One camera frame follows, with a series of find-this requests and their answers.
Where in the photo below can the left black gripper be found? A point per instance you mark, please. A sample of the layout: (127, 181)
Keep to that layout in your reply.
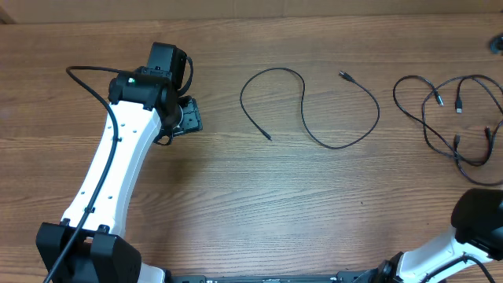
(193, 121)

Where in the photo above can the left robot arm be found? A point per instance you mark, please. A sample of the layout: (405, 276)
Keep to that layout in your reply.
(145, 107)

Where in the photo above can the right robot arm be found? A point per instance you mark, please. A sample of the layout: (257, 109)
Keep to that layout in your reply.
(473, 238)

